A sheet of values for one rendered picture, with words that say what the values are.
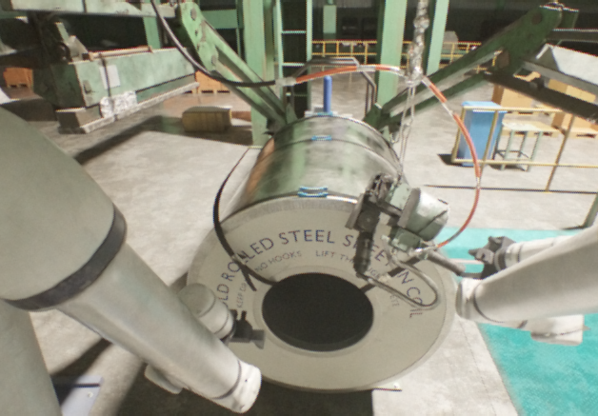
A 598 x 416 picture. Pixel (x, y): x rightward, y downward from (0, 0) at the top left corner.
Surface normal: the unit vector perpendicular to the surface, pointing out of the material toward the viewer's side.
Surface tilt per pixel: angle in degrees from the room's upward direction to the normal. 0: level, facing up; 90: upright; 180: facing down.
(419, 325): 90
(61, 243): 90
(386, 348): 90
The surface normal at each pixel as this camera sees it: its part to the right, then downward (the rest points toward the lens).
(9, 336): 0.99, 0.09
